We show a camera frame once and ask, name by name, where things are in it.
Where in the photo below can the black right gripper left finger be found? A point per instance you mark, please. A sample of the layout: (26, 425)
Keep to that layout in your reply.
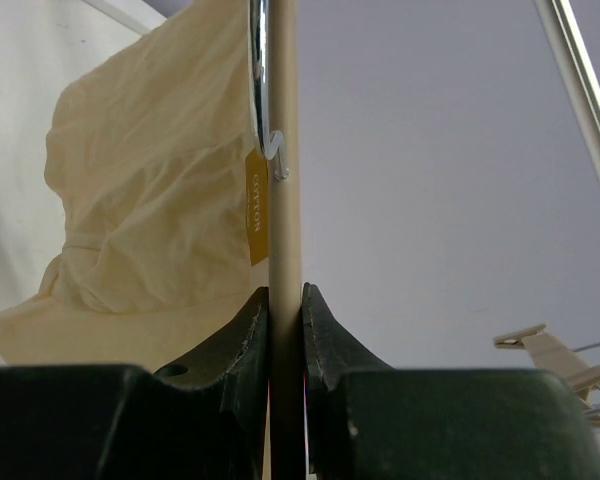
(201, 416)

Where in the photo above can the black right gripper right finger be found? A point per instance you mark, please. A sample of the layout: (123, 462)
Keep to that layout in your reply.
(369, 420)

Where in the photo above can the beige underwear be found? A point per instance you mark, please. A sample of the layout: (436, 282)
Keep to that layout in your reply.
(152, 156)

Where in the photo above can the wooden clip hanger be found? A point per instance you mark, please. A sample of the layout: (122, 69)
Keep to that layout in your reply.
(274, 105)
(549, 353)

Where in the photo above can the white clothes rack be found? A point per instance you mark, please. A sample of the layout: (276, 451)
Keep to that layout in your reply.
(576, 70)

